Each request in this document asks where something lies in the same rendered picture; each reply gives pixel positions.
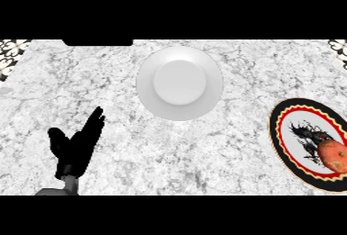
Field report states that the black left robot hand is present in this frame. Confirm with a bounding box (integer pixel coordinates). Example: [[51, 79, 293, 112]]
[[47, 106, 107, 181]]

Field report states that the plain white plate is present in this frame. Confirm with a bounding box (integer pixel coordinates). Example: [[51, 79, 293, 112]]
[[135, 45, 224, 122]]

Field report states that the black red patterned plate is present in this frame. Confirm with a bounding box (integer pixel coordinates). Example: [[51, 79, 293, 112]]
[[268, 97, 347, 193]]

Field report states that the orange squash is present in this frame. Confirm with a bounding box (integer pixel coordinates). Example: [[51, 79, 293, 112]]
[[315, 140, 347, 174]]

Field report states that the black appliance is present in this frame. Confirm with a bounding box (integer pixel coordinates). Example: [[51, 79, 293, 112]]
[[60, 39, 134, 48]]

